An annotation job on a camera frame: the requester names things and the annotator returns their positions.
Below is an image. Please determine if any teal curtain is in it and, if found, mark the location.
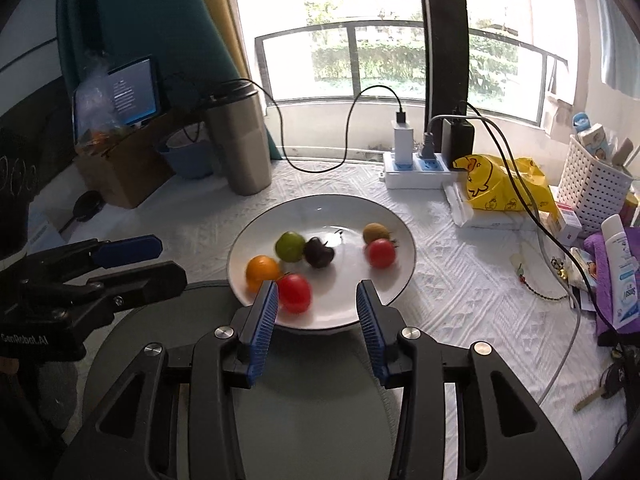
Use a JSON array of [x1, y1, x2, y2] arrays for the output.
[[55, 0, 281, 162]]

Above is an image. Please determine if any yellow curtain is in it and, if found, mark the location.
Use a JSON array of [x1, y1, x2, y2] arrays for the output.
[[204, 0, 250, 77]]

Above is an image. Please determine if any bag of fruits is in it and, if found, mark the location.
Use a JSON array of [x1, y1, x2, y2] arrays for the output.
[[74, 55, 132, 156]]

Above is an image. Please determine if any brown kiwi on plate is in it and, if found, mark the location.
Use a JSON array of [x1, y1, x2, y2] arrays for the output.
[[362, 222, 390, 245]]

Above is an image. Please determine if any red tomato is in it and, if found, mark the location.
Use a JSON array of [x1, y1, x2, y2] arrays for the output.
[[278, 273, 312, 314], [364, 238, 396, 269]]

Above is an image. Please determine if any tablet screen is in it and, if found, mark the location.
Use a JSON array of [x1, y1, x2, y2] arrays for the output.
[[70, 55, 163, 143]]

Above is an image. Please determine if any cardboard box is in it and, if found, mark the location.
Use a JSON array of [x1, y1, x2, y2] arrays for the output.
[[74, 114, 176, 209]]

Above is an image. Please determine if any steel tumbler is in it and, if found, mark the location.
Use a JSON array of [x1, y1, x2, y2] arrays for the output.
[[204, 79, 271, 196]]

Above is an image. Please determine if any white lotion tube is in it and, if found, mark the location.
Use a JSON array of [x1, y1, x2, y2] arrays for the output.
[[601, 214, 639, 330]]

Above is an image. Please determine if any orange fruit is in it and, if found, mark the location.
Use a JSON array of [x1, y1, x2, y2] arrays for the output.
[[245, 255, 282, 294]]

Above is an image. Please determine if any white plate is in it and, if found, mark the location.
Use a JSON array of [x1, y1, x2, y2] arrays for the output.
[[227, 194, 416, 333]]

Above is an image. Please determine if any dark plum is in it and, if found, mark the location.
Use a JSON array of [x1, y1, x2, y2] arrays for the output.
[[303, 236, 335, 269]]

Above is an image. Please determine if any green fruit on plate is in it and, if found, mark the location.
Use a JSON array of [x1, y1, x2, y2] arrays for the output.
[[274, 231, 306, 263]]

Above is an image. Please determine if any blue bowl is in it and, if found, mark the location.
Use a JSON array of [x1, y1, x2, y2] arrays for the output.
[[156, 124, 214, 180]]

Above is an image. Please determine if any white charger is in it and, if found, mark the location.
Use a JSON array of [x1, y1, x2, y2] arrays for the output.
[[393, 122, 414, 170]]

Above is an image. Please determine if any yellow duck bag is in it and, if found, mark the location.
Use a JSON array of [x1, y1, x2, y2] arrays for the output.
[[452, 154, 556, 214]]

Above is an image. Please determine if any white power strip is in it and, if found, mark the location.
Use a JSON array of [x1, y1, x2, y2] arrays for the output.
[[382, 152, 460, 190]]

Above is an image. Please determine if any purple pouch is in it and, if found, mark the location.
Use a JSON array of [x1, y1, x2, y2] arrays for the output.
[[584, 228, 640, 347]]

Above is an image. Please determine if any black round object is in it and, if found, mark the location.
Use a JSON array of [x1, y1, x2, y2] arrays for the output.
[[73, 190, 105, 222]]

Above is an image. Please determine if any black cable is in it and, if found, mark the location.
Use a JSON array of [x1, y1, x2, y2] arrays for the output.
[[214, 78, 407, 175]]

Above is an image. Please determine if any round grey-green mat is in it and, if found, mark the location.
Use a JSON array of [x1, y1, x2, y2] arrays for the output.
[[82, 281, 398, 479]]

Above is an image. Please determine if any white basket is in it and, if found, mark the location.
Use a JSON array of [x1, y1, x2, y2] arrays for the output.
[[556, 134, 632, 237]]

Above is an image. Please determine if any white embossed tablecloth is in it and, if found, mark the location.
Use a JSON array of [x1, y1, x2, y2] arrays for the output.
[[29, 158, 629, 480]]

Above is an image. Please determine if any hanging light blue towel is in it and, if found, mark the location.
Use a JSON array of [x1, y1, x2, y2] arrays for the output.
[[597, 0, 639, 100]]

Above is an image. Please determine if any black charger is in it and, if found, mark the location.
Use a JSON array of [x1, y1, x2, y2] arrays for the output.
[[442, 118, 475, 170]]

